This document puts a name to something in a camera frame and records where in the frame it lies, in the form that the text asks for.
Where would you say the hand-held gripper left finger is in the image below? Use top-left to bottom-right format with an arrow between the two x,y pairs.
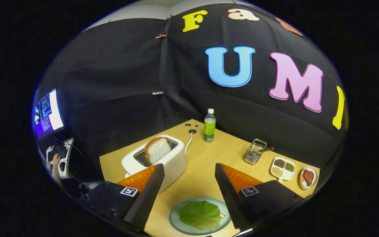
79,164 -> 165,232

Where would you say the red meat slice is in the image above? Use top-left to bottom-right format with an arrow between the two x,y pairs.
303,169 -> 314,187

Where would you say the round white plate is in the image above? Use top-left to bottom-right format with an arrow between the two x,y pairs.
299,166 -> 319,190

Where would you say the metal wire utensil holder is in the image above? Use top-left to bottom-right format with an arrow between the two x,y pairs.
243,139 -> 267,165

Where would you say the pale green round plate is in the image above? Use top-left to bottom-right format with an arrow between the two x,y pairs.
168,197 -> 232,236

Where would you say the computer monitor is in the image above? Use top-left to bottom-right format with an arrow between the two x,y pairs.
33,88 -> 64,139

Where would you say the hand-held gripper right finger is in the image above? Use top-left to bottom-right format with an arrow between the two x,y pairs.
215,163 -> 305,231

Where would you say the white toaster cable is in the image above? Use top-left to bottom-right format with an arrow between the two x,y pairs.
185,130 -> 197,155

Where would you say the black keyboard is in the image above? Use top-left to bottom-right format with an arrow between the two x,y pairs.
47,146 -> 67,162

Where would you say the green lettuce leaf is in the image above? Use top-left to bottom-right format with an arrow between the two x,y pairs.
178,201 -> 223,231

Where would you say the white curved desk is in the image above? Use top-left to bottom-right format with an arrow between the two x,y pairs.
46,138 -> 75,180

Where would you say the white bread slice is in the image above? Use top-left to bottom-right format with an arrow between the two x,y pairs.
143,137 -> 172,166

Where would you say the white divided dish with beans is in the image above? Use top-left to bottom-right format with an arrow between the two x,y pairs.
270,157 -> 296,182

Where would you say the green label drink bottle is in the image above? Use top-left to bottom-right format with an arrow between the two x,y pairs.
203,109 -> 216,143

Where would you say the white toaster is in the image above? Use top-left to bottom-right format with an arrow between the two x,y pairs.
121,134 -> 187,193

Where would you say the black backdrop cloth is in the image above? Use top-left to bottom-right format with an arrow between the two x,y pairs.
33,3 -> 349,185

